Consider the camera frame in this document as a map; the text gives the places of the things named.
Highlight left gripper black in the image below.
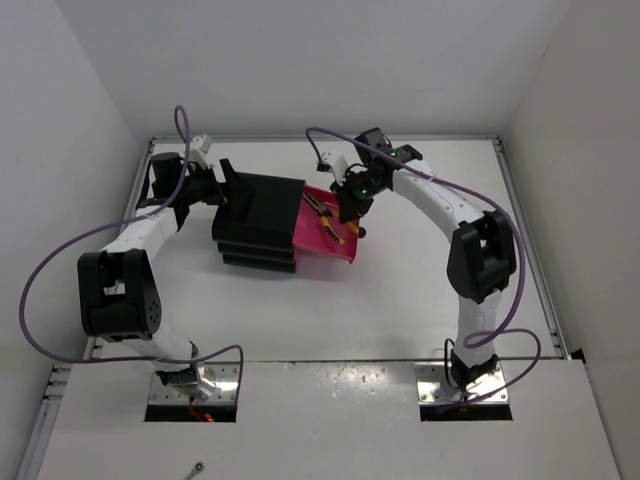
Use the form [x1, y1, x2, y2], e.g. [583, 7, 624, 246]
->
[179, 162, 255, 208]

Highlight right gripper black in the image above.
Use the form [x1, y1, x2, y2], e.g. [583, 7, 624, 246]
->
[330, 169, 386, 222]

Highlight yellow black pliers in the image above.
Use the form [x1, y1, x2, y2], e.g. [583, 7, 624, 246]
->
[302, 193, 366, 246]

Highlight pink drawer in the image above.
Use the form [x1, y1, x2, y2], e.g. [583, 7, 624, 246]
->
[292, 185, 366, 263]

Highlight black drawer cabinet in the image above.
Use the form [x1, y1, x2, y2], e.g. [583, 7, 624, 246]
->
[211, 172, 305, 273]

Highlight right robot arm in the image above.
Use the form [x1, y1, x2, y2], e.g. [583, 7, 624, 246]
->
[317, 128, 516, 393]

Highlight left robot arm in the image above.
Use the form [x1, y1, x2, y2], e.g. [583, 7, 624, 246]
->
[77, 152, 255, 401]

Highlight small metal wrench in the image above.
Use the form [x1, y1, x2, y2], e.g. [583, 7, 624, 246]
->
[184, 462, 205, 480]

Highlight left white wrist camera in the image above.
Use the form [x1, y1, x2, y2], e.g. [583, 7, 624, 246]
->
[188, 134, 213, 169]

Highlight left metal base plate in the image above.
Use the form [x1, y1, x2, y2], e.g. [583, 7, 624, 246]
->
[148, 363, 240, 406]

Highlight metal base plate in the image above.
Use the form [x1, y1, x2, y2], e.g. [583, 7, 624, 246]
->
[148, 363, 240, 406]
[415, 362, 509, 407]

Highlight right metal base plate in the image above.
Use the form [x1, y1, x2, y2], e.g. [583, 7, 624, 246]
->
[415, 362, 509, 407]

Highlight red wire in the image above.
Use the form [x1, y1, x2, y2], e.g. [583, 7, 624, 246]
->
[187, 397, 217, 424]

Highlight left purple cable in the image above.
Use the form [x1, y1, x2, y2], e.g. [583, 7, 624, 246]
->
[18, 105, 245, 396]

